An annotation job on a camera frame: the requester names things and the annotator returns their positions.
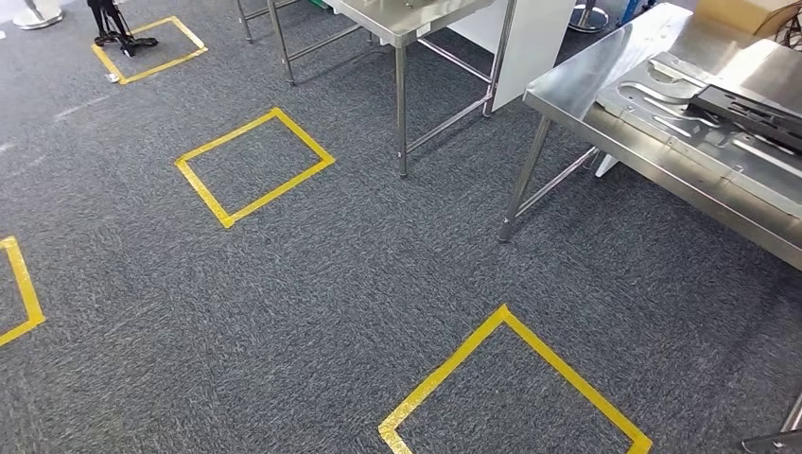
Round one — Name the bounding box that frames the black plastic plate part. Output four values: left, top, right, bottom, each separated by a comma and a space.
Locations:
686, 84, 802, 155

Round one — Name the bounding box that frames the stainless steel workbench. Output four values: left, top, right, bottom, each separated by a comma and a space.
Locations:
497, 1, 802, 433

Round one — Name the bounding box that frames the yellow floor tape square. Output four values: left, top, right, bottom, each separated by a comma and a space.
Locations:
378, 304, 654, 454

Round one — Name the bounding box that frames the stainless steel table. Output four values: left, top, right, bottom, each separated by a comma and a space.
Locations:
235, 0, 377, 87
325, 0, 521, 180

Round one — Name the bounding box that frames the white cabinet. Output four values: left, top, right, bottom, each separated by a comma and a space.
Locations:
445, 0, 578, 114

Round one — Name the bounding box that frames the aluminium fixture plate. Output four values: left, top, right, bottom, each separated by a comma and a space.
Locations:
595, 51, 802, 220

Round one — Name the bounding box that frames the black tripod stand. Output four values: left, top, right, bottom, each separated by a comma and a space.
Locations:
86, 0, 160, 59

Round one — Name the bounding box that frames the brown cardboard box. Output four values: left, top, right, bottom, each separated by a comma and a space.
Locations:
695, 0, 802, 36

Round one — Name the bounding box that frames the black cable bundle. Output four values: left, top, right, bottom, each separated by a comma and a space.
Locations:
753, 5, 802, 50

